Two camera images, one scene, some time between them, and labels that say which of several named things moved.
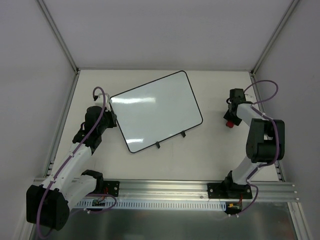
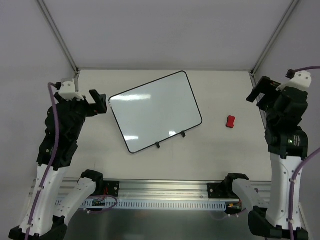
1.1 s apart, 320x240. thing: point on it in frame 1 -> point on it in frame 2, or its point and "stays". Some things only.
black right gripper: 231,119 -> 261,90
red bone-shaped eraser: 229,124 stays
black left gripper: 111,120 -> 98,102
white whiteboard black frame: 154,111 stays
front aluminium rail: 201,189 stays
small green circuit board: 95,203 stays
